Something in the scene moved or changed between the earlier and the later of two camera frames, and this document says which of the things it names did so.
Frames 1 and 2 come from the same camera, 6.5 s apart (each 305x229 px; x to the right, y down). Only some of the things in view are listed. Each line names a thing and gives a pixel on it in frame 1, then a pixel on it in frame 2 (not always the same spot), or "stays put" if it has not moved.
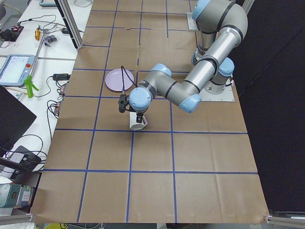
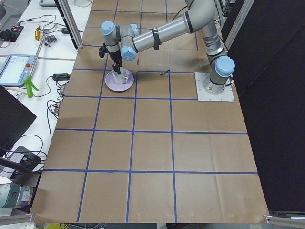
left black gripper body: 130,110 → 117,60
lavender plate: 114,80 stays put
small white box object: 134,125 → 121,78
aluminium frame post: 71,22 stays put
